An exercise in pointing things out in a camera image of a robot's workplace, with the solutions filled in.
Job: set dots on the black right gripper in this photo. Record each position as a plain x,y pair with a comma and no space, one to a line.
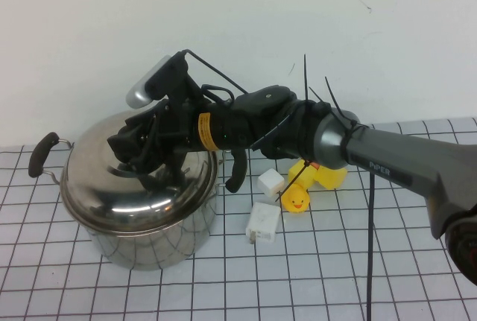
179,131

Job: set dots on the steel lid black knob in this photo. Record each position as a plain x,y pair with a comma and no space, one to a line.
112,202

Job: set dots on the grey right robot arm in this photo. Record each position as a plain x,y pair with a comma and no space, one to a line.
391,153

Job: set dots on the white foam cube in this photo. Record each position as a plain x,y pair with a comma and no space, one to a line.
270,183

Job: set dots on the white plug charger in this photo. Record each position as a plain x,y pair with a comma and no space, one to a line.
262,220

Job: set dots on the black zip tie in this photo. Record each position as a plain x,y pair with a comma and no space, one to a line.
306,75
335,97
294,183

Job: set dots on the yellow foam cube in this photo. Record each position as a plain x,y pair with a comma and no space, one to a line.
331,180
296,172

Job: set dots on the yellow rubber duck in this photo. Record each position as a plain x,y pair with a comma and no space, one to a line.
296,200

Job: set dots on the white grid tablecloth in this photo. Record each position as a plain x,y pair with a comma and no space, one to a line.
316,261

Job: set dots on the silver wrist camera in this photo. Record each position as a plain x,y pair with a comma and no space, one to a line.
143,86

